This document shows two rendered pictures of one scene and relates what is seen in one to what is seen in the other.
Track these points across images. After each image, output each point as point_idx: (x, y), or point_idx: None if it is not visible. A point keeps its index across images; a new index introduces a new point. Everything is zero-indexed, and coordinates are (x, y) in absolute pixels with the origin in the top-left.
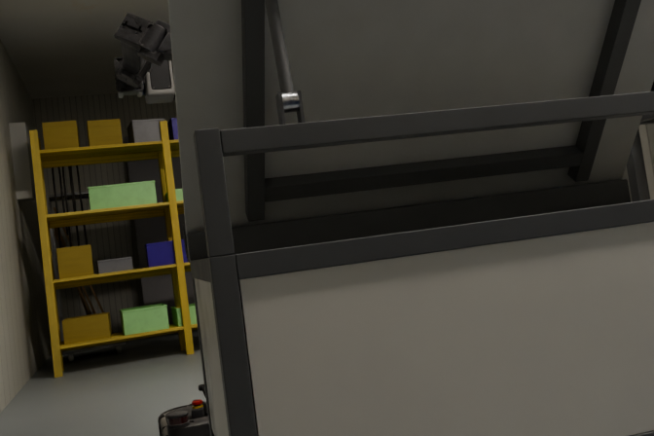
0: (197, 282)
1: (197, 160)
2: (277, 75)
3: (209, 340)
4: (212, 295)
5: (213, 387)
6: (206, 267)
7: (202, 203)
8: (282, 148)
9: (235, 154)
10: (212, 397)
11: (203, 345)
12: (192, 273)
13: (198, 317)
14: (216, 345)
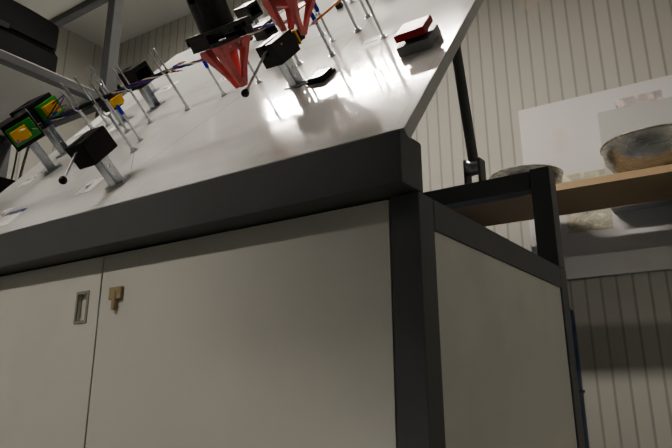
0: (465, 251)
1: (553, 189)
2: (475, 143)
3: (522, 341)
4: (565, 299)
5: (515, 410)
6: (553, 270)
7: (559, 226)
8: (489, 201)
9: (522, 193)
10: (499, 435)
11: (464, 357)
12: (433, 222)
13: (437, 304)
14: (554, 344)
